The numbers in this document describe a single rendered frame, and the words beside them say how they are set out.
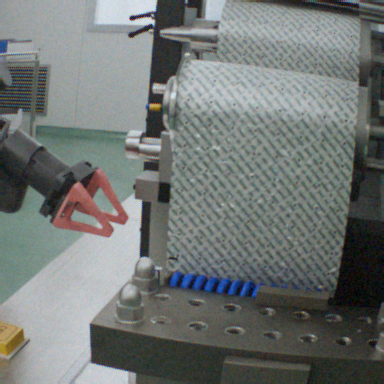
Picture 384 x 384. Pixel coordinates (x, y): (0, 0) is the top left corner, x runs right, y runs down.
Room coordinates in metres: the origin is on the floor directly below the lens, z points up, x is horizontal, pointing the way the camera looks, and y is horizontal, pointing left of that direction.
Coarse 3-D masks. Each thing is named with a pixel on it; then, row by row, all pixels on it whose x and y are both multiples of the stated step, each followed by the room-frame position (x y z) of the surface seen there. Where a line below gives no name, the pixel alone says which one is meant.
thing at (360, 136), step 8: (360, 88) 0.96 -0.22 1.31; (360, 96) 0.94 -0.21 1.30; (360, 104) 0.93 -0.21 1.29; (360, 112) 0.92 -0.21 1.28; (360, 120) 0.92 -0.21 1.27; (360, 128) 0.92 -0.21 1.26; (360, 136) 0.92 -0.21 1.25; (360, 144) 0.92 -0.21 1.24; (360, 152) 0.92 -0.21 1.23; (360, 160) 0.93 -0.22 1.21; (360, 168) 0.95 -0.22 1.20
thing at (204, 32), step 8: (200, 24) 1.26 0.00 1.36; (208, 24) 1.25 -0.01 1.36; (216, 24) 1.25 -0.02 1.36; (192, 32) 1.25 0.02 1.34; (200, 32) 1.25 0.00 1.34; (208, 32) 1.24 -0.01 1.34; (216, 32) 1.24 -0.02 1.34; (192, 40) 1.25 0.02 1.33; (200, 40) 1.25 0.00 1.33; (208, 40) 1.24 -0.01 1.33; (216, 40) 1.24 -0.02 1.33; (192, 48) 1.26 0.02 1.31; (200, 48) 1.26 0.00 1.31; (208, 48) 1.25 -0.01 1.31; (216, 48) 1.25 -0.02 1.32
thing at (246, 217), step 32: (192, 160) 0.96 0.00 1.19; (224, 160) 0.95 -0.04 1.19; (256, 160) 0.94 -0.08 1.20; (288, 160) 0.93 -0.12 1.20; (192, 192) 0.96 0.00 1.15; (224, 192) 0.95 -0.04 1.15; (256, 192) 0.94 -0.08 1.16; (288, 192) 0.93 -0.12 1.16; (320, 192) 0.92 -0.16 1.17; (192, 224) 0.96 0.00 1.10; (224, 224) 0.95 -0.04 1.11; (256, 224) 0.94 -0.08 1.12; (288, 224) 0.93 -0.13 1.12; (320, 224) 0.92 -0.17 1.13; (192, 256) 0.96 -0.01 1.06; (224, 256) 0.95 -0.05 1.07; (256, 256) 0.94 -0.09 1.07; (288, 256) 0.93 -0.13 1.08; (320, 256) 0.92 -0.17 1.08; (320, 288) 0.92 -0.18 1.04
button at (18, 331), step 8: (0, 328) 0.93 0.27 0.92; (8, 328) 0.93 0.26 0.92; (16, 328) 0.94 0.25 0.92; (0, 336) 0.90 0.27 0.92; (8, 336) 0.91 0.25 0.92; (16, 336) 0.92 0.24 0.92; (0, 344) 0.88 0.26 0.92; (8, 344) 0.89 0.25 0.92; (16, 344) 0.91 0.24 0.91; (0, 352) 0.88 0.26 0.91; (8, 352) 0.88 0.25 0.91
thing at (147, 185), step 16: (144, 144) 1.06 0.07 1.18; (160, 144) 1.05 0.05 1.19; (144, 160) 1.06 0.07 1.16; (160, 160) 1.04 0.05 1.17; (144, 176) 1.06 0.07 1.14; (160, 176) 1.04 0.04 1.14; (144, 192) 1.05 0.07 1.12; (160, 192) 1.04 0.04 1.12; (160, 208) 1.05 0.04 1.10; (160, 224) 1.05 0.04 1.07; (160, 240) 1.05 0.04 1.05; (160, 256) 1.05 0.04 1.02
